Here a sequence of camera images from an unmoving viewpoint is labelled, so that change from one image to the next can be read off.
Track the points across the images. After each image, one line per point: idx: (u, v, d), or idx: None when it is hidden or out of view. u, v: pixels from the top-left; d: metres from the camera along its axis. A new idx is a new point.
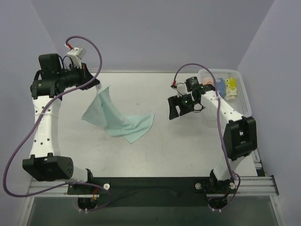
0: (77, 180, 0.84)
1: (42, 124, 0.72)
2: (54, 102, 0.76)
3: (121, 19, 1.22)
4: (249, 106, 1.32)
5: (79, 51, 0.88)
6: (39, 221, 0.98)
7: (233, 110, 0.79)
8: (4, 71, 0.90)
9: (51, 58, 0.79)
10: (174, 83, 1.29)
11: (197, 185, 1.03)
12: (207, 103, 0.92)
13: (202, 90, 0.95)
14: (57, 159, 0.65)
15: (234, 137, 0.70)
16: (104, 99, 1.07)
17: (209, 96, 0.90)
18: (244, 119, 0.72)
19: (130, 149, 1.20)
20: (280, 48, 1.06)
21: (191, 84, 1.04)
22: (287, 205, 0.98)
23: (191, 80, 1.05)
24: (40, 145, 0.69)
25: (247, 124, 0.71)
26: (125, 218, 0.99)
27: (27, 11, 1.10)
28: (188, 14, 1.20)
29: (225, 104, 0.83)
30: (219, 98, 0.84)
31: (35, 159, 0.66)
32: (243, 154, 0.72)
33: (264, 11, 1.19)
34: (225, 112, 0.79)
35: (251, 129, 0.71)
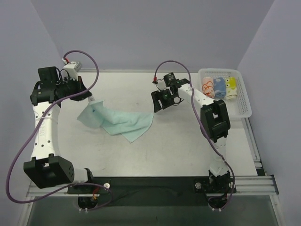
0: (78, 181, 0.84)
1: (42, 127, 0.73)
2: (54, 107, 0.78)
3: (121, 19, 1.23)
4: (249, 105, 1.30)
5: (76, 65, 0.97)
6: (39, 220, 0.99)
7: (206, 97, 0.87)
8: (4, 71, 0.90)
9: (50, 70, 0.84)
10: (155, 79, 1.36)
11: (197, 185, 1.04)
12: (184, 95, 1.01)
13: (178, 84, 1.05)
14: (59, 159, 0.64)
15: (209, 117, 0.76)
16: (95, 107, 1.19)
17: (185, 88, 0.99)
18: (216, 102, 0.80)
19: (130, 149, 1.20)
20: (280, 48, 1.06)
21: (169, 79, 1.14)
22: (287, 205, 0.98)
23: (168, 76, 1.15)
24: (40, 147, 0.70)
25: (218, 106, 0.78)
26: (125, 218, 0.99)
27: (27, 11, 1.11)
28: (188, 13, 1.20)
29: (199, 92, 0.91)
30: (193, 89, 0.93)
31: (36, 160, 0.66)
32: (220, 133, 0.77)
33: (264, 10, 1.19)
34: (199, 99, 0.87)
35: (222, 110, 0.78)
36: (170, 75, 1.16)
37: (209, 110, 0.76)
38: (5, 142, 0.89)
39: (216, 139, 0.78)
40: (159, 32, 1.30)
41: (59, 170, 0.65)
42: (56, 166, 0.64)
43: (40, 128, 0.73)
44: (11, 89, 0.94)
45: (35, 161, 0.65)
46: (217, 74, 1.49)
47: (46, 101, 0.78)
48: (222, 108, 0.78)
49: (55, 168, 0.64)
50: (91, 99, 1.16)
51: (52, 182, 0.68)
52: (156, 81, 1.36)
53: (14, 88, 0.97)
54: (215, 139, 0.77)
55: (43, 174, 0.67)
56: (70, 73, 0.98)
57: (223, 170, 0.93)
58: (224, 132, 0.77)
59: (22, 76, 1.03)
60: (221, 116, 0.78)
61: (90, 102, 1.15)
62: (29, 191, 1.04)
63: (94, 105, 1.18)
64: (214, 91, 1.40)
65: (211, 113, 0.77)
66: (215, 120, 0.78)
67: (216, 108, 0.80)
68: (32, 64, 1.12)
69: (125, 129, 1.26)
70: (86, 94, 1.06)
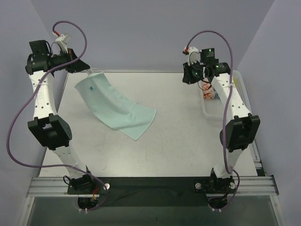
0: (75, 163, 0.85)
1: (40, 93, 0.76)
2: (48, 76, 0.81)
3: (121, 19, 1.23)
4: (249, 107, 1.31)
5: (64, 37, 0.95)
6: (38, 221, 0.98)
7: (242, 105, 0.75)
8: (6, 71, 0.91)
9: (41, 43, 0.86)
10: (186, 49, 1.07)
11: (197, 185, 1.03)
12: (217, 87, 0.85)
13: (217, 69, 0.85)
14: (58, 117, 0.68)
15: (235, 132, 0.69)
16: (94, 81, 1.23)
17: (222, 82, 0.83)
18: (250, 117, 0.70)
19: (130, 149, 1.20)
20: (279, 48, 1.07)
21: (207, 57, 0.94)
22: (287, 205, 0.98)
23: (207, 52, 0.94)
24: (40, 109, 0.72)
25: (251, 122, 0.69)
26: (125, 218, 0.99)
27: (28, 11, 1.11)
28: (187, 14, 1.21)
29: (236, 94, 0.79)
30: (232, 87, 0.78)
31: (39, 119, 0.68)
32: (238, 145, 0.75)
33: (263, 11, 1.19)
34: (233, 104, 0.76)
35: (253, 129, 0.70)
36: (210, 51, 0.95)
37: (239, 126, 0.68)
38: (4, 142, 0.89)
39: (231, 148, 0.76)
40: (159, 32, 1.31)
41: (59, 128, 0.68)
42: (57, 125, 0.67)
43: (38, 94, 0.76)
44: (12, 89, 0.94)
45: (36, 119, 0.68)
46: None
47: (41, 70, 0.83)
48: (254, 127, 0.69)
49: (56, 126, 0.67)
50: (91, 71, 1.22)
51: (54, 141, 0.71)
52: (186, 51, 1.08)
53: (15, 89, 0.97)
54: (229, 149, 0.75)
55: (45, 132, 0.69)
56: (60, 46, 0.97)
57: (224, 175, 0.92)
58: (243, 144, 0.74)
59: (23, 75, 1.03)
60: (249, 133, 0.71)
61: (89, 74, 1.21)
62: (29, 191, 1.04)
63: (93, 80, 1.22)
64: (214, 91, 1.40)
65: (240, 129, 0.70)
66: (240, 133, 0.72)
67: (248, 124, 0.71)
68: None
69: (124, 121, 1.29)
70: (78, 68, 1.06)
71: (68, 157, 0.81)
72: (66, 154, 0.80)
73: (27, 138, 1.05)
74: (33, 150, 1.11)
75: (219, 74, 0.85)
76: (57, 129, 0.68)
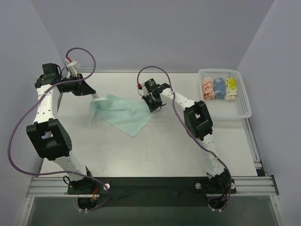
0: (75, 169, 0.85)
1: (43, 101, 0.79)
2: (54, 88, 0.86)
3: (121, 20, 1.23)
4: (249, 106, 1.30)
5: (75, 62, 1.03)
6: (38, 221, 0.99)
7: (187, 99, 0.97)
8: (6, 73, 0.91)
9: (52, 66, 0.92)
10: (138, 84, 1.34)
11: (197, 185, 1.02)
12: (166, 99, 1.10)
13: (159, 89, 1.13)
14: (57, 122, 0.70)
15: (192, 118, 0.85)
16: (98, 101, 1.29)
17: (166, 93, 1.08)
18: (196, 104, 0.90)
19: (130, 149, 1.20)
20: (280, 49, 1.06)
21: (150, 85, 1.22)
22: (287, 205, 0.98)
23: (148, 83, 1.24)
24: (42, 115, 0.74)
25: (200, 107, 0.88)
26: (125, 218, 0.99)
27: (28, 12, 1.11)
28: (188, 15, 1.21)
29: (179, 95, 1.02)
30: (174, 92, 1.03)
31: (37, 123, 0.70)
32: (205, 131, 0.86)
33: (263, 12, 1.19)
34: (181, 102, 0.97)
35: (203, 110, 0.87)
36: (151, 81, 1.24)
37: (191, 112, 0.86)
38: (5, 143, 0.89)
39: (202, 137, 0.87)
40: (159, 33, 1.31)
41: (58, 133, 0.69)
42: (55, 129, 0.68)
43: (42, 102, 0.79)
44: (11, 90, 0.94)
45: (35, 124, 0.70)
46: (217, 74, 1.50)
47: (49, 83, 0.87)
48: (202, 108, 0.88)
49: (54, 130, 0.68)
50: (96, 96, 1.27)
51: (52, 150, 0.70)
52: (140, 86, 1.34)
53: (15, 89, 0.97)
54: (200, 137, 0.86)
55: (44, 142, 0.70)
56: (70, 70, 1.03)
57: (219, 170, 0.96)
58: (208, 128, 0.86)
59: (23, 76, 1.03)
60: (203, 115, 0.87)
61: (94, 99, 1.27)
62: (29, 191, 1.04)
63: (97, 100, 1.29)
64: (214, 91, 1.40)
65: (194, 115, 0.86)
66: (198, 120, 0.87)
67: (197, 109, 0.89)
68: (32, 65, 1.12)
69: (123, 118, 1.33)
70: (86, 90, 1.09)
71: (68, 165, 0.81)
72: (67, 163, 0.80)
73: (27, 140, 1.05)
74: (34, 151, 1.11)
75: (162, 91, 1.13)
76: (54, 135, 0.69)
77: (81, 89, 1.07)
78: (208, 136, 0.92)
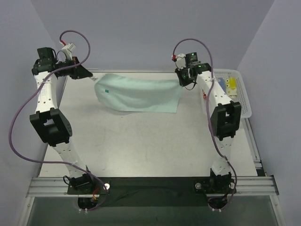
0: (75, 161, 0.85)
1: (43, 90, 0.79)
2: (52, 76, 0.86)
3: (121, 20, 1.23)
4: (249, 106, 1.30)
5: (70, 45, 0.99)
6: (38, 221, 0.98)
7: (225, 94, 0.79)
8: (6, 72, 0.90)
9: (48, 50, 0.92)
10: (174, 56, 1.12)
11: (197, 185, 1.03)
12: (201, 83, 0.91)
13: (199, 68, 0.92)
14: (59, 111, 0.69)
15: (219, 118, 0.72)
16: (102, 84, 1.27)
17: (204, 77, 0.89)
18: (232, 103, 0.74)
19: (130, 149, 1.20)
20: (281, 48, 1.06)
21: (191, 60, 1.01)
22: (287, 205, 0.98)
23: (190, 56, 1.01)
24: (43, 104, 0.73)
25: (234, 107, 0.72)
26: (125, 218, 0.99)
27: (28, 11, 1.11)
28: (188, 15, 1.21)
29: (218, 86, 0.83)
30: (213, 80, 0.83)
31: (40, 112, 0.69)
32: (226, 133, 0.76)
33: (264, 11, 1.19)
34: (216, 94, 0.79)
35: (237, 113, 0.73)
36: (193, 54, 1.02)
37: (222, 112, 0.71)
38: (5, 143, 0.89)
39: (222, 137, 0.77)
40: (159, 33, 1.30)
41: (60, 122, 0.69)
42: (58, 118, 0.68)
43: (42, 91, 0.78)
44: (11, 90, 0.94)
45: (37, 112, 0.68)
46: (217, 74, 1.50)
47: (47, 71, 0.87)
48: (238, 111, 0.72)
49: (56, 119, 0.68)
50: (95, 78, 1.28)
51: (55, 137, 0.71)
52: (175, 58, 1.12)
53: (15, 89, 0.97)
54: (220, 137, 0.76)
55: (46, 128, 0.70)
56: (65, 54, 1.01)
57: (223, 171, 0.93)
58: (231, 132, 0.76)
59: (23, 76, 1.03)
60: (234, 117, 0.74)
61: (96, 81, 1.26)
62: (29, 191, 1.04)
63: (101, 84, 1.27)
64: None
65: (225, 115, 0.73)
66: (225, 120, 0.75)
67: (231, 109, 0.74)
68: (32, 64, 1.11)
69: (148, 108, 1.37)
70: (83, 74, 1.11)
71: (68, 155, 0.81)
72: (67, 151, 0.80)
73: (27, 140, 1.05)
74: (34, 150, 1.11)
75: (201, 72, 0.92)
76: (57, 122, 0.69)
77: (77, 72, 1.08)
78: (227, 139, 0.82)
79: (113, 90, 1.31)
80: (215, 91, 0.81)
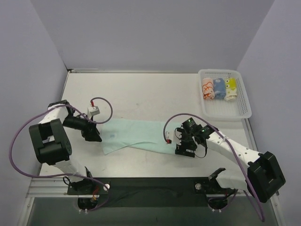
0: (76, 171, 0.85)
1: (51, 111, 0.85)
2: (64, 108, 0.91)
3: (121, 20, 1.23)
4: (249, 106, 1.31)
5: (94, 109, 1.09)
6: (38, 221, 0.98)
7: (248, 149, 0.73)
8: (5, 73, 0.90)
9: None
10: (167, 140, 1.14)
11: (197, 185, 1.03)
12: (213, 146, 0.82)
13: (203, 133, 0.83)
14: (59, 121, 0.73)
15: (262, 181, 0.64)
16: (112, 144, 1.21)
17: (214, 139, 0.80)
18: (264, 157, 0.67)
19: (130, 149, 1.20)
20: (281, 49, 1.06)
21: (190, 126, 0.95)
22: (287, 205, 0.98)
23: (187, 123, 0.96)
24: (47, 119, 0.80)
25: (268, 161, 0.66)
26: (125, 218, 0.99)
27: (28, 11, 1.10)
28: (188, 15, 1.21)
29: (236, 144, 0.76)
30: (227, 140, 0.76)
31: (41, 124, 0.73)
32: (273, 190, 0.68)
33: (264, 12, 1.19)
34: (239, 154, 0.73)
35: (274, 165, 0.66)
36: (190, 121, 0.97)
37: (260, 173, 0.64)
38: (4, 144, 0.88)
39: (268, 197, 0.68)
40: (160, 34, 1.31)
41: (59, 132, 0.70)
42: (57, 126, 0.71)
43: (50, 112, 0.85)
44: (11, 90, 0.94)
45: (38, 125, 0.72)
46: (216, 74, 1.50)
47: (60, 103, 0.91)
48: (273, 163, 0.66)
49: (55, 127, 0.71)
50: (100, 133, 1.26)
51: (49, 153, 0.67)
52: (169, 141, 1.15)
53: (15, 89, 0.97)
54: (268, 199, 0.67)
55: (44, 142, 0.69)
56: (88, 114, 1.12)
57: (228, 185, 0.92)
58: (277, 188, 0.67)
59: (23, 76, 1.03)
60: (273, 171, 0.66)
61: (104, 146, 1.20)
62: (29, 192, 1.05)
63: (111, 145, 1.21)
64: (214, 91, 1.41)
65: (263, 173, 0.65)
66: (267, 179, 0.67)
67: (264, 163, 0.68)
68: (32, 65, 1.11)
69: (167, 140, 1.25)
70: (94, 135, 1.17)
71: (69, 168, 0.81)
72: (67, 165, 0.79)
73: (27, 140, 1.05)
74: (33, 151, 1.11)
75: (209, 136, 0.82)
76: (55, 133, 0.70)
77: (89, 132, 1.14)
78: None
79: (121, 134, 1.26)
80: (236, 150, 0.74)
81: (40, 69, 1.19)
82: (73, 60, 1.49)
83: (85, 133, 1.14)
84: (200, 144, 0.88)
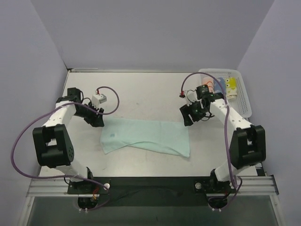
0: (77, 173, 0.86)
1: (58, 111, 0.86)
2: (70, 106, 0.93)
3: (121, 20, 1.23)
4: (249, 105, 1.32)
5: (102, 98, 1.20)
6: (38, 221, 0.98)
7: (242, 118, 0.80)
8: (5, 73, 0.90)
9: (75, 90, 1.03)
10: (182, 92, 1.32)
11: (197, 185, 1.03)
12: (216, 110, 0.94)
13: (212, 97, 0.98)
14: (63, 127, 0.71)
15: (241, 144, 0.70)
16: (112, 144, 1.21)
17: (218, 104, 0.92)
18: (253, 127, 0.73)
19: (130, 149, 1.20)
20: (281, 48, 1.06)
21: (201, 92, 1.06)
22: (287, 204, 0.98)
23: (201, 88, 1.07)
24: (52, 121, 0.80)
25: (256, 132, 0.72)
26: (125, 218, 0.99)
27: (28, 10, 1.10)
28: (188, 14, 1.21)
29: (233, 112, 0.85)
30: (228, 106, 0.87)
31: (45, 127, 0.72)
32: (249, 164, 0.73)
33: (264, 11, 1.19)
34: (233, 119, 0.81)
35: (258, 138, 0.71)
36: (204, 86, 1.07)
37: (243, 138, 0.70)
38: (5, 143, 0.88)
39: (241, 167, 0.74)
40: (160, 33, 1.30)
41: (60, 138, 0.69)
42: (59, 133, 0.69)
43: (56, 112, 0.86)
44: (11, 90, 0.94)
45: (43, 127, 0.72)
46: (216, 74, 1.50)
47: (68, 100, 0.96)
48: (259, 137, 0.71)
49: (57, 133, 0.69)
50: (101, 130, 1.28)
51: (50, 157, 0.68)
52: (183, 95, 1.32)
53: (15, 89, 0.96)
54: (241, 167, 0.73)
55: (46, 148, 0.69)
56: (94, 101, 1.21)
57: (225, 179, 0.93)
58: (254, 162, 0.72)
59: (23, 76, 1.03)
60: (257, 144, 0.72)
61: (105, 147, 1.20)
62: (29, 191, 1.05)
63: (112, 144, 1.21)
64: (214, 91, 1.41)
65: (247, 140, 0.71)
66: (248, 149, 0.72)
67: (252, 134, 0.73)
68: (32, 64, 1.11)
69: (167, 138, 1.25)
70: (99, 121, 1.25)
71: (70, 171, 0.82)
72: (68, 168, 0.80)
73: (27, 140, 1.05)
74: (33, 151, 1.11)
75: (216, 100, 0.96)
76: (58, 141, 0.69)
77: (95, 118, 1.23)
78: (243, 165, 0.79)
79: (121, 133, 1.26)
80: (232, 117, 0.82)
81: (40, 68, 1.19)
82: (73, 60, 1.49)
83: (92, 120, 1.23)
84: (206, 106, 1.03)
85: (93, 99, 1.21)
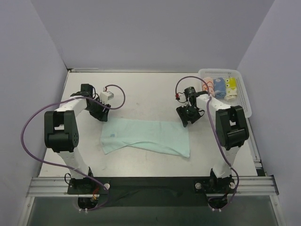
0: (78, 167, 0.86)
1: (69, 102, 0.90)
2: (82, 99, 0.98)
3: (121, 20, 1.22)
4: (249, 106, 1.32)
5: (110, 95, 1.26)
6: (38, 221, 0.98)
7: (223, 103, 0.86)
8: (5, 73, 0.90)
9: (89, 86, 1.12)
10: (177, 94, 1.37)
11: (197, 185, 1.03)
12: (202, 104, 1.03)
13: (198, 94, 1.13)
14: (72, 114, 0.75)
15: (223, 123, 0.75)
16: (112, 143, 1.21)
17: (202, 98, 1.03)
18: (233, 108, 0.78)
19: (130, 149, 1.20)
20: (281, 48, 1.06)
21: (189, 92, 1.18)
22: (287, 204, 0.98)
23: (188, 89, 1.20)
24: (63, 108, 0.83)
25: (235, 111, 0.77)
26: (125, 218, 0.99)
27: (28, 10, 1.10)
28: (188, 14, 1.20)
29: (217, 100, 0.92)
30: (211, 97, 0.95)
31: (57, 111, 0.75)
32: (235, 142, 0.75)
33: (264, 11, 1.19)
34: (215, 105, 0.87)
35: (240, 116, 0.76)
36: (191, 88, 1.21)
37: (224, 115, 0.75)
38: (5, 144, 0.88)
39: (229, 147, 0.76)
40: (160, 33, 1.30)
41: (69, 123, 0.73)
42: (68, 117, 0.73)
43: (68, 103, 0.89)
44: (11, 90, 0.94)
45: (54, 111, 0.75)
46: (216, 74, 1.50)
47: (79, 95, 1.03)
48: (239, 115, 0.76)
49: (67, 118, 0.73)
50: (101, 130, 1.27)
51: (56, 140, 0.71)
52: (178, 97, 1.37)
53: (15, 89, 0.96)
54: (228, 146, 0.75)
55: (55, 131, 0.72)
56: (102, 98, 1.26)
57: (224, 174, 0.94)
58: (240, 141, 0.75)
59: (23, 76, 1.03)
60: (238, 123, 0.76)
61: (105, 146, 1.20)
62: (29, 191, 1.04)
63: (112, 144, 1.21)
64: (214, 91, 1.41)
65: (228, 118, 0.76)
66: (232, 127, 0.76)
67: (233, 114, 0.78)
68: (32, 65, 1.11)
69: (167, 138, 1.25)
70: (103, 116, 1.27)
71: (72, 161, 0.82)
72: (71, 157, 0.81)
73: (27, 140, 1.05)
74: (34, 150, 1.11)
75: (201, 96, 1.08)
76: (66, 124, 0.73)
77: (102, 113, 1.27)
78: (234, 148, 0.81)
79: (121, 133, 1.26)
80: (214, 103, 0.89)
81: (40, 68, 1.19)
82: (73, 60, 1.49)
83: (100, 115, 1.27)
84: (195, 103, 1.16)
85: (101, 96, 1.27)
